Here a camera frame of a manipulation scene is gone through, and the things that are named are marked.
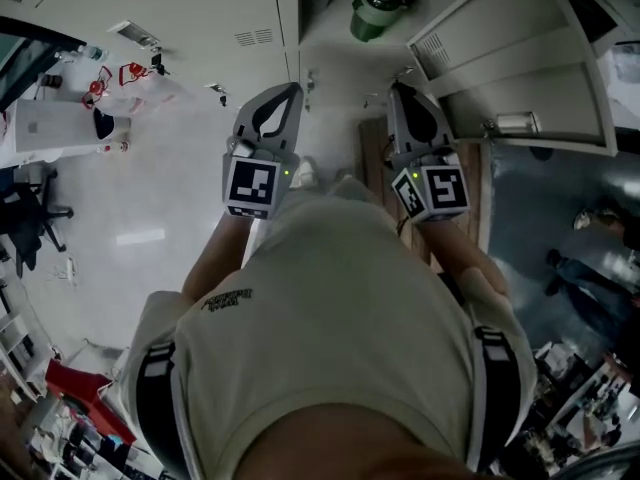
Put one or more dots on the green cup with lid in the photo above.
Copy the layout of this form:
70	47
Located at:
372	25

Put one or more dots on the white shelf unit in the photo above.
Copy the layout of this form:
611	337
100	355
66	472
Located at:
20	338

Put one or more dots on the person's shoe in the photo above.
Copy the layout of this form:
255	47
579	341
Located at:
345	175
305	173

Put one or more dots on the person's right forearm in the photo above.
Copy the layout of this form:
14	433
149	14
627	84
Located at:
460	253

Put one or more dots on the person's left shoe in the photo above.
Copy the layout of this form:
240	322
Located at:
305	173

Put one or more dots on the white locker door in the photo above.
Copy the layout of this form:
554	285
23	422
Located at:
525	33

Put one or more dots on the person's face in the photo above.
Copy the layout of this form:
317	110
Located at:
350	448

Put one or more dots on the black-framed glass partition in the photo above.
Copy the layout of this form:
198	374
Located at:
20	63

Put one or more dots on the grey metal locker cabinet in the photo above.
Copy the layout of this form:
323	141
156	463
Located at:
200	8

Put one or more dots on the person's right shoe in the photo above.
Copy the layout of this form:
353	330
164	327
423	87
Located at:
345	175

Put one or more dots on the small red-capped bottle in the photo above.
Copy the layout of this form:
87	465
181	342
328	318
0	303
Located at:
117	146

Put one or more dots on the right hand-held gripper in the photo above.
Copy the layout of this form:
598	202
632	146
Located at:
445	188

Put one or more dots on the black office chair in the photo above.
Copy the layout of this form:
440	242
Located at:
30	228

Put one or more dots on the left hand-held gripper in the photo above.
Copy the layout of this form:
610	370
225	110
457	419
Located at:
252	183

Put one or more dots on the person's left forearm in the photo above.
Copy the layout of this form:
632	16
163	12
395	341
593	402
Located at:
215	263

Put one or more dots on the cluttered white desk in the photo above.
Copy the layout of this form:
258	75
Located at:
590	393

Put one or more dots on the person's white shirt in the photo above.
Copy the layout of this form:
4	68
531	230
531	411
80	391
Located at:
325	293

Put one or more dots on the red plastic crate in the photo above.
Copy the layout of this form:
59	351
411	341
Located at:
75	383

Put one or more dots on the clear bottle green label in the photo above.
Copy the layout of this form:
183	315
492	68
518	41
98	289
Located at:
82	53

